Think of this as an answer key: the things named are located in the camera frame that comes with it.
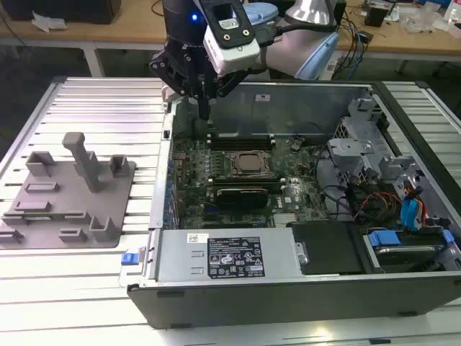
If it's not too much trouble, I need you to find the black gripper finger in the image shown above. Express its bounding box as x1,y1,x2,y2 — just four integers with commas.
149,51,205,122
204,67,250,122

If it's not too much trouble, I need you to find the black RAM slot bank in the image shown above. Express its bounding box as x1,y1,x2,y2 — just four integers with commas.
207,131,275,151
207,174,287,192

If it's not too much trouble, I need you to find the wooden desk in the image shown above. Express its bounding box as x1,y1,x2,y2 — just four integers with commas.
0,0,461,79

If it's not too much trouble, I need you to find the CPU socket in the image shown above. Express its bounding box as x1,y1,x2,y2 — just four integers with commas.
225,149,277,177

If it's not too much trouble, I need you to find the black graphics card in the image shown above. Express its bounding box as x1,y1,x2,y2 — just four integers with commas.
214,186,269,210

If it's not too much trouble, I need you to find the green motherboard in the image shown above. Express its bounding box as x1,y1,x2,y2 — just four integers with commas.
169,136,331,230

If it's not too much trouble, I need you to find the white crumpled paper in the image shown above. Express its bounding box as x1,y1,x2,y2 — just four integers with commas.
31,9,68,34

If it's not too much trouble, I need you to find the metal disk bay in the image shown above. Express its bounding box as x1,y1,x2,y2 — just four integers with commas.
326,96,428,203

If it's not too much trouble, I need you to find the silver heatsink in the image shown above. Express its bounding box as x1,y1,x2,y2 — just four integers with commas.
272,212,302,229

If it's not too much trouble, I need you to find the gray parts rack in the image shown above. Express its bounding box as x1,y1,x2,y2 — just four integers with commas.
0,131,140,249

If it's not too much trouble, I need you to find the silver power supply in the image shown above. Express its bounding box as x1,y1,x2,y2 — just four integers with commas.
154,227,302,283

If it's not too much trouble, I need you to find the black plastic cover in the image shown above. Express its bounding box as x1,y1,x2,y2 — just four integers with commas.
287,221,364,275

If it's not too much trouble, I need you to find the black PC case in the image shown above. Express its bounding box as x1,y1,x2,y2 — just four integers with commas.
126,79,461,331

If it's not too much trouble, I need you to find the hard disk in blue carrier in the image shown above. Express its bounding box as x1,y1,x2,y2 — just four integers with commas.
363,230,446,273

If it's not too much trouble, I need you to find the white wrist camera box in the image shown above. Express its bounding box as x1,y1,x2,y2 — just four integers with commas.
202,0,261,77

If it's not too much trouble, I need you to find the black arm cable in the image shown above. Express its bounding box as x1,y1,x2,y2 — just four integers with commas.
257,19,341,48

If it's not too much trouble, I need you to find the red orange wire bundle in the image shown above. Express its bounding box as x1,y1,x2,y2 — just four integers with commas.
352,190,403,226

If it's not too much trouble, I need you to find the blue flat wire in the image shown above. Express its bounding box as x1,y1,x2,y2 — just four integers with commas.
400,197,428,232

